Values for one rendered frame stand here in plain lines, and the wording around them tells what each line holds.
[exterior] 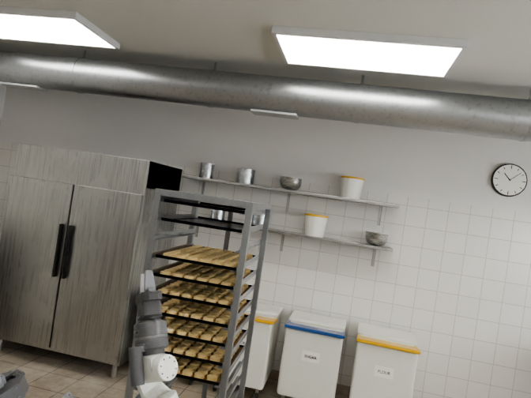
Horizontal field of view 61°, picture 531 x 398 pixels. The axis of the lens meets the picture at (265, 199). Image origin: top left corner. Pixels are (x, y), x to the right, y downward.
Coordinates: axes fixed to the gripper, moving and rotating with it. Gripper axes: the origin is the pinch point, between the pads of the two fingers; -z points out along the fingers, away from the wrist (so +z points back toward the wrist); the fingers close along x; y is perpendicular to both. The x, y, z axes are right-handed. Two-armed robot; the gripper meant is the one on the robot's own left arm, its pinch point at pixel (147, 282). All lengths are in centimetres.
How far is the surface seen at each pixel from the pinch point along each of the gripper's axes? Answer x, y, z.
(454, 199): -163, -345, -82
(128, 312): -311, -55, -21
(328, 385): -234, -207, 68
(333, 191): -231, -252, -113
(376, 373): -206, -240, 63
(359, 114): -123, -209, -140
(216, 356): -88, -51, 25
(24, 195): -336, 31, -144
